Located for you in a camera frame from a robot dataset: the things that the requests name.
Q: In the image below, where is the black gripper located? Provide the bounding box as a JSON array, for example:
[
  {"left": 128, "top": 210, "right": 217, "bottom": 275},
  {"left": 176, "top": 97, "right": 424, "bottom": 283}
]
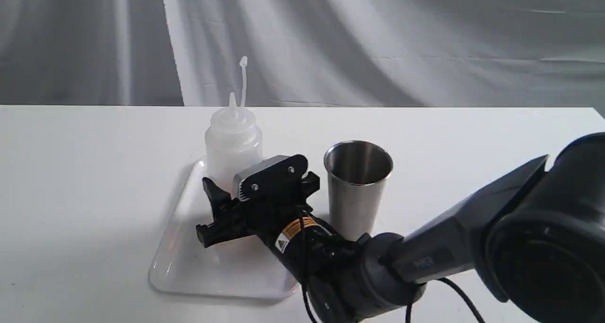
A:
[{"left": 195, "top": 171, "right": 374, "bottom": 323}]

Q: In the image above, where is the clear plastic squeeze bottle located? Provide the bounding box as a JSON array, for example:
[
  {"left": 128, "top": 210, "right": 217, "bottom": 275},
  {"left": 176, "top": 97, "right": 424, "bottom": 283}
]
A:
[{"left": 205, "top": 56, "right": 263, "bottom": 197}]

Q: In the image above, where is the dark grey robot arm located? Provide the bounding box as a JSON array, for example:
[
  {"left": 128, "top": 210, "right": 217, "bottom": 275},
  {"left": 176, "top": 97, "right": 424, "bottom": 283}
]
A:
[{"left": 195, "top": 132, "right": 605, "bottom": 323}]

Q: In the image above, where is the stainless steel cup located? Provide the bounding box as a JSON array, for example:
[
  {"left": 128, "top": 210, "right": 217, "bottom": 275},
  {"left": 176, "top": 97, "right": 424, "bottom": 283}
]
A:
[{"left": 323, "top": 140, "right": 394, "bottom": 241}]

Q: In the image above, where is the white rectangular plastic tray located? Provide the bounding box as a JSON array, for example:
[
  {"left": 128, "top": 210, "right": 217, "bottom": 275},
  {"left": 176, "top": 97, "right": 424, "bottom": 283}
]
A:
[{"left": 148, "top": 158, "right": 300, "bottom": 301}]

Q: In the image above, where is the white fabric backdrop curtain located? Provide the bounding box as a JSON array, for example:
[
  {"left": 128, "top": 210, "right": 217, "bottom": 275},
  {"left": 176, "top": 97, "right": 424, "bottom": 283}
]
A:
[{"left": 0, "top": 0, "right": 605, "bottom": 113}]

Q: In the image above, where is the black cable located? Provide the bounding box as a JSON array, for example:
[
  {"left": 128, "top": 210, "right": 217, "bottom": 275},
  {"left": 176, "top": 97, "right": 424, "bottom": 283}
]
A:
[{"left": 297, "top": 210, "right": 486, "bottom": 323}]

